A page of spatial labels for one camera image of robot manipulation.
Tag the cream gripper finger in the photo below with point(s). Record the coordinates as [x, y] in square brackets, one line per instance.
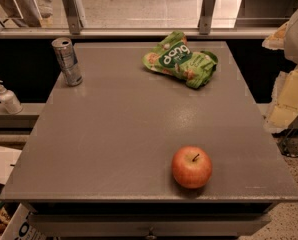
[283, 109]

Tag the green rice chip bag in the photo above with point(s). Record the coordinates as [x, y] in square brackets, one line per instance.
[173, 57]

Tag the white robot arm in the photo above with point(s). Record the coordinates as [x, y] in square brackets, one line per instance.
[285, 38]

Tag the silver redbull can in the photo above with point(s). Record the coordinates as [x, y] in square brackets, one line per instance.
[67, 60]

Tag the red apple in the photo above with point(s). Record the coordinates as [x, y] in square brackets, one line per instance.
[191, 167]

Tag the grey drawer front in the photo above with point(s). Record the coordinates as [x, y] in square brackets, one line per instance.
[138, 226]

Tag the drawer knob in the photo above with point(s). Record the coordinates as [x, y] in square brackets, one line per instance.
[151, 235]

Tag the white pump dispenser bottle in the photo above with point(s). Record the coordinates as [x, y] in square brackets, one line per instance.
[9, 100]

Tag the white paper sheet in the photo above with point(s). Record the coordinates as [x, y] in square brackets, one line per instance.
[8, 159]

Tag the white cardboard box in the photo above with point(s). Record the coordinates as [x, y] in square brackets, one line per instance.
[19, 227]

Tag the right metal railing post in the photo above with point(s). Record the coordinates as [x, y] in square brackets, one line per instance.
[206, 16]

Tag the metal railing post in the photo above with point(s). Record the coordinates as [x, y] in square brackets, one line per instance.
[206, 16]
[72, 16]

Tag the left metal railing post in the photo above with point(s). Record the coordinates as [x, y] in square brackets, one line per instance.
[72, 16]

